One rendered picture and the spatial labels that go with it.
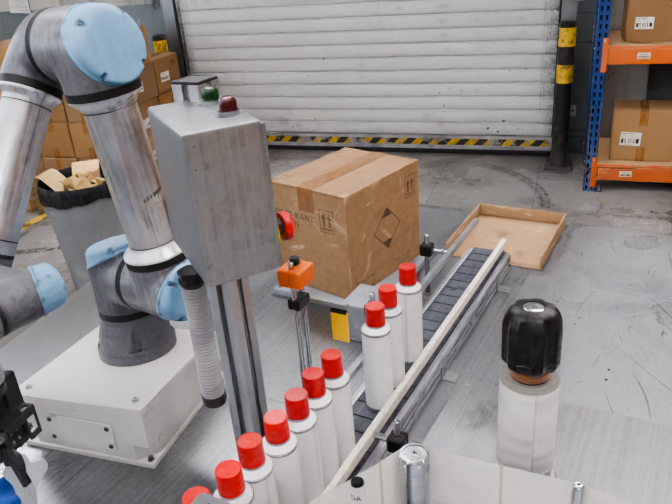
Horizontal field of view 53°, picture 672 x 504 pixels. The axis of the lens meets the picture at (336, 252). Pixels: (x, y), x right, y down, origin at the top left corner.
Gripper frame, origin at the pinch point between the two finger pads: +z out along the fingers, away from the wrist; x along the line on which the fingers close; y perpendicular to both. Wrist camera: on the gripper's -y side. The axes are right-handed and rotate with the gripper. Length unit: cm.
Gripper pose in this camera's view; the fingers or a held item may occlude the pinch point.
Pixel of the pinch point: (7, 501)
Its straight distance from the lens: 121.6
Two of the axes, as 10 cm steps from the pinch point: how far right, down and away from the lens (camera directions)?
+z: 0.8, 9.0, 4.3
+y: 3.1, -4.4, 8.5
